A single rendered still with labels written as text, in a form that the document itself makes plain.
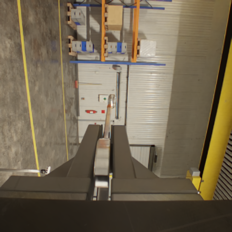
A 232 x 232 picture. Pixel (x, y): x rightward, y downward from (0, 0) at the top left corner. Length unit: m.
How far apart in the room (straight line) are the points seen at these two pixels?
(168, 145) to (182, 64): 5.00
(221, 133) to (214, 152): 0.83
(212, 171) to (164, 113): 4.11
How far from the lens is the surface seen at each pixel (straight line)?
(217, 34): 10.97
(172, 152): 11.34
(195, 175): 7.87
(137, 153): 10.70
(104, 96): 9.24
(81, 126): 10.00
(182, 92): 10.20
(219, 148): 7.63
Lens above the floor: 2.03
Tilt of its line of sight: 1 degrees up
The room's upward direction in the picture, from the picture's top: 91 degrees clockwise
